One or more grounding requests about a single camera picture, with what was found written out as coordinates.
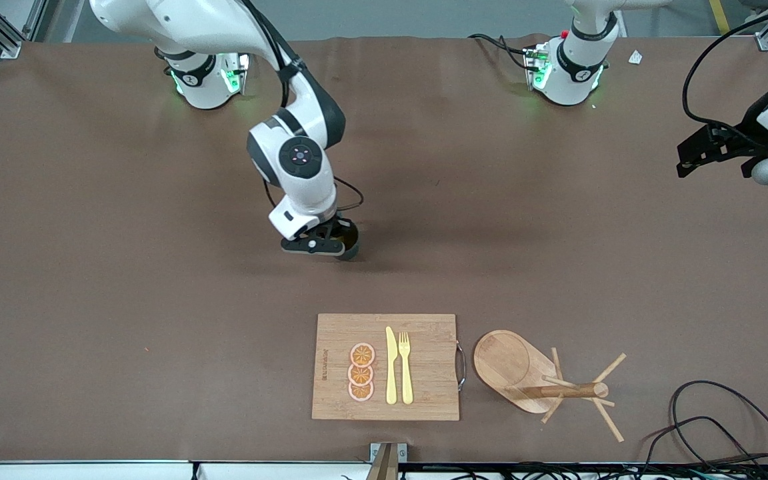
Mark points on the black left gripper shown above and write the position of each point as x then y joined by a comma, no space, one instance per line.
748,128

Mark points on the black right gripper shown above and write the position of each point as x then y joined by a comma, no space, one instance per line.
347,233

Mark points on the dark teal ribbed cup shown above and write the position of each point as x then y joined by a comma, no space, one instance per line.
352,249

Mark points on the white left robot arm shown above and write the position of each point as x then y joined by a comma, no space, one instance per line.
574,80

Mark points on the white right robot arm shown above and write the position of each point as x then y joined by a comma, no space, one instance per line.
290,160

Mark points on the toy orange slice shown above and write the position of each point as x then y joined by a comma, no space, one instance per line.
362,354

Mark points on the white paper scrap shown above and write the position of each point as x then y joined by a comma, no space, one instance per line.
635,57

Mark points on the yellow plastic knife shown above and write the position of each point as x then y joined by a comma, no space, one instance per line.
391,366

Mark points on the yellow plastic fork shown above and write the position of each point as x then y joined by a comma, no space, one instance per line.
406,373

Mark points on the bamboo cutting board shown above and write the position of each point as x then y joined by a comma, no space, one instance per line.
430,373

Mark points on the wooden mug tree stand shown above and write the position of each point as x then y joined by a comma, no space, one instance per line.
500,363

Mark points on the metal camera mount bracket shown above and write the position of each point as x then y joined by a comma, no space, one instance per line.
387,456

